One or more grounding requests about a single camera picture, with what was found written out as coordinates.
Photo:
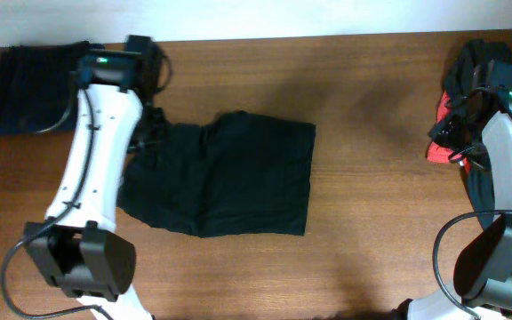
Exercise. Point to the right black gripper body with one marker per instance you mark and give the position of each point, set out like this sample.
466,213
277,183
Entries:
459,136

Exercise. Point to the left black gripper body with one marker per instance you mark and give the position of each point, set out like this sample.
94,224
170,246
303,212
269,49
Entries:
148,132

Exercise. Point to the black shorts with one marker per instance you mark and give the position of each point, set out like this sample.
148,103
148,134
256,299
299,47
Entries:
240,174

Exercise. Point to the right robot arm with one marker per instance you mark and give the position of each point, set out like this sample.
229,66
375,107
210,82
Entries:
482,279

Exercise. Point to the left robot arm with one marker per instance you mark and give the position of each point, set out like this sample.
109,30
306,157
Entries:
76,248

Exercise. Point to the black printed t-shirt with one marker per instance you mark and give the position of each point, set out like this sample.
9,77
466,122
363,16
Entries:
489,182

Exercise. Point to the red garment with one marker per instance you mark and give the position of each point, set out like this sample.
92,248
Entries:
437,154

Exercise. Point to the folded navy blue garment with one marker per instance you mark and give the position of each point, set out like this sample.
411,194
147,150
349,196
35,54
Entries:
35,88

